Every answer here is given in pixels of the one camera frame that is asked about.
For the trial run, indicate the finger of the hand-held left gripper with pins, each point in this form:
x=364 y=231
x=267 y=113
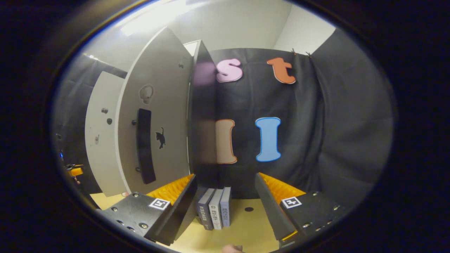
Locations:
x=77 y=172

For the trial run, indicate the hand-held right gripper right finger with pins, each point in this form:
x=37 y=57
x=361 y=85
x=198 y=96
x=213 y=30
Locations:
x=274 y=211

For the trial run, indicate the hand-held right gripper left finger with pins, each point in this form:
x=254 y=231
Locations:
x=182 y=211

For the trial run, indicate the white shoe cabinet door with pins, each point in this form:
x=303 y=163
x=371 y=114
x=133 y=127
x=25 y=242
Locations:
x=168 y=105
x=100 y=158

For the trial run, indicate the white gray shoe cabinet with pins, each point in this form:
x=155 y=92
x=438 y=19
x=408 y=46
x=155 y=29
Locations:
x=204 y=105

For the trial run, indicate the dark blue book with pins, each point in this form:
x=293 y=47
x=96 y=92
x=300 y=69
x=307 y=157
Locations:
x=205 y=212

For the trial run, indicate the white book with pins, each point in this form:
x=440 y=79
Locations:
x=216 y=211

